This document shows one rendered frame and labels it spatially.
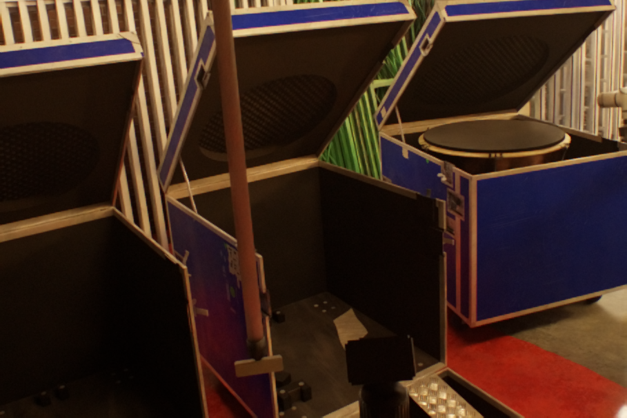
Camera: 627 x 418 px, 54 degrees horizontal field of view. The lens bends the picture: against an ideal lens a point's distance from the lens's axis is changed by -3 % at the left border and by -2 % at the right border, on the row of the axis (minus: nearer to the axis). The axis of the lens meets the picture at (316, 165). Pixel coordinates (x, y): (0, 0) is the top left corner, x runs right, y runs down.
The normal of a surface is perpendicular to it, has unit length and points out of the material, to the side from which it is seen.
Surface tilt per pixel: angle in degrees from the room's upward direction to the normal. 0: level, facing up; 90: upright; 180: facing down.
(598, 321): 0
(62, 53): 46
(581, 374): 0
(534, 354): 0
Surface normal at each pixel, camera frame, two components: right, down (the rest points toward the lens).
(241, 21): 0.36, -0.50
